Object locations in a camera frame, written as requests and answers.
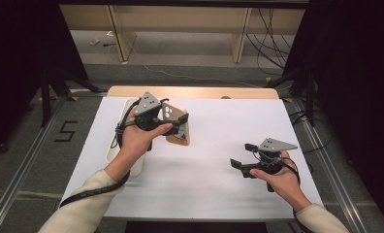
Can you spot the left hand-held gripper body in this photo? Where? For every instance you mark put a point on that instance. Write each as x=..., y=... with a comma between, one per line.
x=146, y=108

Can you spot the orange printed phone case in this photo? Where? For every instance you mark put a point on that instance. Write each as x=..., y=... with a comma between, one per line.
x=175, y=111

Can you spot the person's right hand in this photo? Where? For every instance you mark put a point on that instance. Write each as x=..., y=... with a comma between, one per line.
x=285, y=184

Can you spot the light wooden table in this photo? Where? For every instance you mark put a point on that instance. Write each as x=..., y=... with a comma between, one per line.
x=212, y=92

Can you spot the aluminium floor rail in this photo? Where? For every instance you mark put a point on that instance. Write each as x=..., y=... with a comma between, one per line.
x=22, y=171
x=329, y=171

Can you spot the small white floor object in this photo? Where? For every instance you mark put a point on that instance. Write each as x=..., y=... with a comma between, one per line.
x=94, y=41

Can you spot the white table board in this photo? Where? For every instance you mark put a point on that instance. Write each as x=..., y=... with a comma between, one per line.
x=196, y=184

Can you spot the black curtain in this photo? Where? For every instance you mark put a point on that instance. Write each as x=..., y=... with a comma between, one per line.
x=358, y=81
x=18, y=64

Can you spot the beige wooden shelf unit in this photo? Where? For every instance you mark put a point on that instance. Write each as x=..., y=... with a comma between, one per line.
x=180, y=19

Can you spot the yellow tape piece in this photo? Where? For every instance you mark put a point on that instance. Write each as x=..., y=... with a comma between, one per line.
x=288, y=100
x=73, y=98

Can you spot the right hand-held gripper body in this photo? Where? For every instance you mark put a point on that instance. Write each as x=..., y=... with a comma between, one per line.
x=272, y=145

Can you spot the person's left hand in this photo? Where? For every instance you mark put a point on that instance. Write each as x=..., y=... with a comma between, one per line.
x=135, y=140

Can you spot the white plastic storage box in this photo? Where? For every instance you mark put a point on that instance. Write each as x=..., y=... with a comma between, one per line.
x=112, y=152

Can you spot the black tripod stand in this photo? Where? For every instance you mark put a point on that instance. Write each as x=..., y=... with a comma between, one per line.
x=310, y=97
x=45, y=97

